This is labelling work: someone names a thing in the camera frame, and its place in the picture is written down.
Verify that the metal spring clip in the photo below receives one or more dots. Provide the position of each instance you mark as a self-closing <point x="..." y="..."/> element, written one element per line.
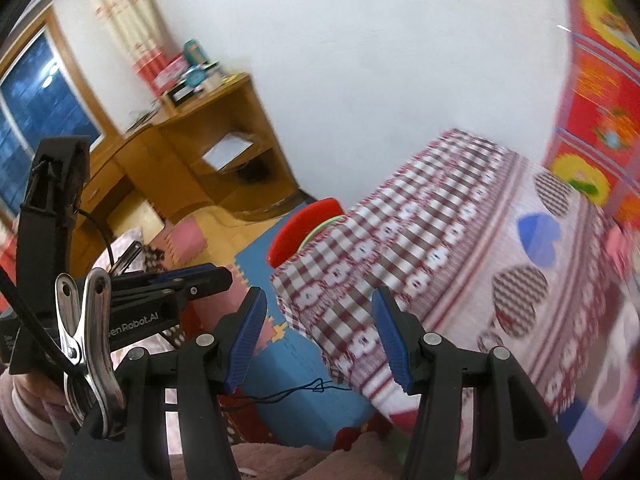
<point x="127" y="255"/>
<point x="95" y="320"/>

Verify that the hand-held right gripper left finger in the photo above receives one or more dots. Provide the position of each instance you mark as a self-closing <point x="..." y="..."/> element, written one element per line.
<point x="245" y="345"/>

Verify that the black box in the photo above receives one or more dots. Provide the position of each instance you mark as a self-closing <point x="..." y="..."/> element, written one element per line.
<point x="182" y="94"/>

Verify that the person's leg pink fleece pants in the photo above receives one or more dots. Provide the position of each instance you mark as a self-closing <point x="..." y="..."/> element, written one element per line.
<point x="300" y="460"/>

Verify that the dark thin thread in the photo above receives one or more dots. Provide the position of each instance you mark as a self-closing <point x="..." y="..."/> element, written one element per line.
<point x="316" y="386"/>

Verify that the white paper sheet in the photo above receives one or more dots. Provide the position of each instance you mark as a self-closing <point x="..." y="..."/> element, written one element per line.
<point x="227" y="150"/>

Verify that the pink box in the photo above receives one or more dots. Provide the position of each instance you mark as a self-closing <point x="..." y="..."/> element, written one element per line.
<point x="170" y="72"/>

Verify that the red floral wall cloth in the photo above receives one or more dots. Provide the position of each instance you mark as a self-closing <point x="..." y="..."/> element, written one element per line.
<point x="600" y="85"/>

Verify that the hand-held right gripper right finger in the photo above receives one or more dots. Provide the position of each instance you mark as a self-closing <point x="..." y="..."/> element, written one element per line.
<point x="395" y="340"/>

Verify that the window with wooden frame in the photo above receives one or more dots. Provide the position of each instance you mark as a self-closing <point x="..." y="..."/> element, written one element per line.
<point x="35" y="110"/>

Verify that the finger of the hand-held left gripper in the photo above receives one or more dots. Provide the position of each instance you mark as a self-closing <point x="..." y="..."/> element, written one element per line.
<point x="185" y="272"/>
<point x="200" y="287"/>

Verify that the wooden desk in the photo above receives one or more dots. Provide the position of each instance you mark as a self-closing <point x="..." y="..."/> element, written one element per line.
<point x="165" y="160"/>

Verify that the white cup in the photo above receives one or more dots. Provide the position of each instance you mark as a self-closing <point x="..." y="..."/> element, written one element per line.
<point x="214" y="77"/>

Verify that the cream curtain red hem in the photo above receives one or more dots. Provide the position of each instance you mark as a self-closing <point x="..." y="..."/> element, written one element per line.
<point x="125" y="20"/>

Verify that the heart print checked bed sheet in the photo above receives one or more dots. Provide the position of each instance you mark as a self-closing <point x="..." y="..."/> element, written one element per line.
<point x="450" y="240"/>

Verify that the teal box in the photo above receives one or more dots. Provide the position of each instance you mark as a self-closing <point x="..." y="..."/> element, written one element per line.
<point x="192" y="52"/>

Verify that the foam puzzle floor mat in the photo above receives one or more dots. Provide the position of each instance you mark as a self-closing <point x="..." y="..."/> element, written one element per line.
<point x="280" y="385"/>

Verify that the blue alarm clock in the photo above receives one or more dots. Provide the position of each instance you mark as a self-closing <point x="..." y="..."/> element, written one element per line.
<point x="196" y="76"/>

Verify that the person's left forearm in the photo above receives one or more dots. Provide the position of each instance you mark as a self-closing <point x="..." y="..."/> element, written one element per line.
<point x="25" y="435"/>

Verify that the red plastic lid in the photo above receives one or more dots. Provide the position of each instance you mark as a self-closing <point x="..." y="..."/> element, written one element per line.
<point x="295" y="235"/>

